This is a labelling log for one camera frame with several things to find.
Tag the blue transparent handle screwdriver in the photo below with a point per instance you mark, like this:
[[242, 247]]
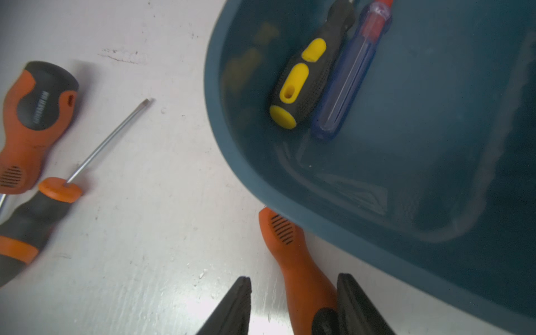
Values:
[[350, 70]]

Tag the orange handle long screwdriver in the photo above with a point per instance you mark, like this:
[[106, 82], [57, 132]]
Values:
[[311, 297]]

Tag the teal plastic storage box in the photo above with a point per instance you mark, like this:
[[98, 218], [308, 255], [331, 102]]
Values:
[[431, 177]]

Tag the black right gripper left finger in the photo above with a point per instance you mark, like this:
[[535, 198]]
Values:
[[232, 315]]

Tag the black orange collar screwdriver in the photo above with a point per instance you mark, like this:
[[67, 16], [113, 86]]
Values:
[[25, 233]]

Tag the orange black handle screwdriver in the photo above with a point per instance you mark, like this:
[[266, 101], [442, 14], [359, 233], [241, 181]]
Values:
[[37, 111]]

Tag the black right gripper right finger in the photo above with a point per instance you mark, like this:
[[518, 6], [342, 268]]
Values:
[[356, 313]]

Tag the black yellow grip screwdriver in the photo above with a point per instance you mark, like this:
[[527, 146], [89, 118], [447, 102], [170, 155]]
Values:
[[301, 83]]

